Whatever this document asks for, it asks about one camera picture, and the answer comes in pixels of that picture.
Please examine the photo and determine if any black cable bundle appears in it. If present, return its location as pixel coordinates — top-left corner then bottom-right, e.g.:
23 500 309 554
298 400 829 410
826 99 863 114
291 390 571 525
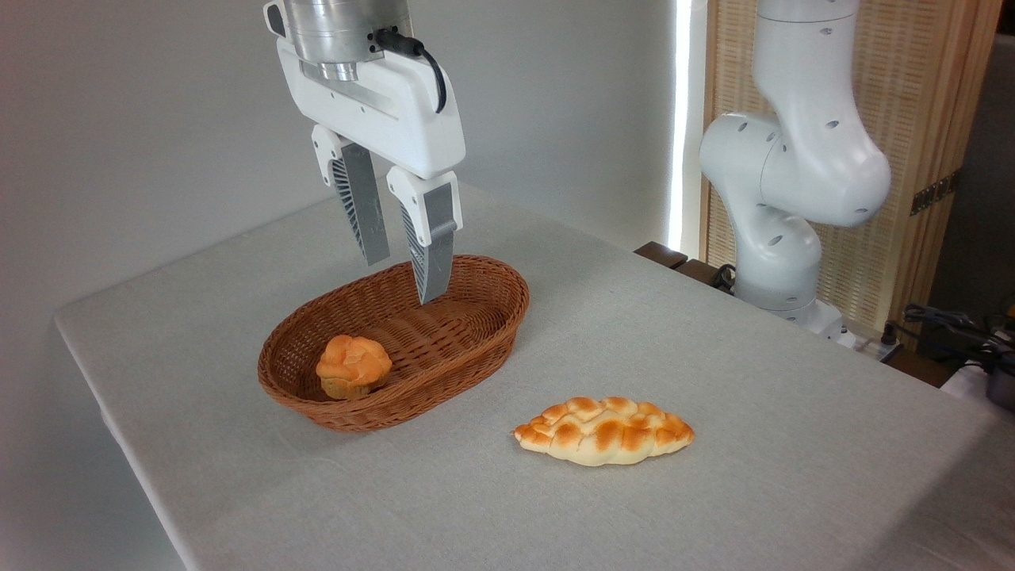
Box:
882 304 1015 367

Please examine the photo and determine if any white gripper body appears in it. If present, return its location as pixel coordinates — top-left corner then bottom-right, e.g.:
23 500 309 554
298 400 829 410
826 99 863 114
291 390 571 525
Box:
276 36 467 182

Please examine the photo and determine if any dark metal screen hinge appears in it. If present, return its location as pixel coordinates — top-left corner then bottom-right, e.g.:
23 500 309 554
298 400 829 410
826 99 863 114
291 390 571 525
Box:
910 170 961 217

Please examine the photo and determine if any wooden bamboo folding screen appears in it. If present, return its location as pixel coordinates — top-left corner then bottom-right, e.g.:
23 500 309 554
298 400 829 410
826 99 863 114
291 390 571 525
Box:
702 0 1005 343

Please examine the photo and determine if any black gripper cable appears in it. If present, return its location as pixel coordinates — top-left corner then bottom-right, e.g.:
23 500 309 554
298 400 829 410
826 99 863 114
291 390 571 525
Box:
373 28 448 114

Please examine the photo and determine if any white power strip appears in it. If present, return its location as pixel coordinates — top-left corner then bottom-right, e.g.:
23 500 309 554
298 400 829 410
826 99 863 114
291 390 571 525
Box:
825 324 905 362

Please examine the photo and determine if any brown oval wicker basket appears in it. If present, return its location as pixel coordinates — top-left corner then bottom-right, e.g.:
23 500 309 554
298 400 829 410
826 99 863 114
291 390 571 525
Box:
257 255 530 433

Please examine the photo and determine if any grey tablecloth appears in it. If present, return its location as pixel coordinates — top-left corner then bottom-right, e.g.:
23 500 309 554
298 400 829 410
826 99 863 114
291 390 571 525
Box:
54 167 1015 571

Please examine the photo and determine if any long braided bread loaf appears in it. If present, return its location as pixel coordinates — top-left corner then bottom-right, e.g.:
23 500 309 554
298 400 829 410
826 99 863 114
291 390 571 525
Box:
513 397 695 467

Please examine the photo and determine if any dark wooden furniture edge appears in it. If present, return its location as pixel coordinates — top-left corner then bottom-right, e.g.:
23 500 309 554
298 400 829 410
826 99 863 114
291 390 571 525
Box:
634 241 738 294

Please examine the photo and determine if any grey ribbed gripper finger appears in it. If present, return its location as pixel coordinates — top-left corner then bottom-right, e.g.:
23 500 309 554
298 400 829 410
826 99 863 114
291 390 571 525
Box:
311 124 392 267
386 167 464 306

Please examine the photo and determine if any round muffin bread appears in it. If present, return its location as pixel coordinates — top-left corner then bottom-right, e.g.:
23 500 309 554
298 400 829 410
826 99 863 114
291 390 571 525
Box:
316 334 393 400

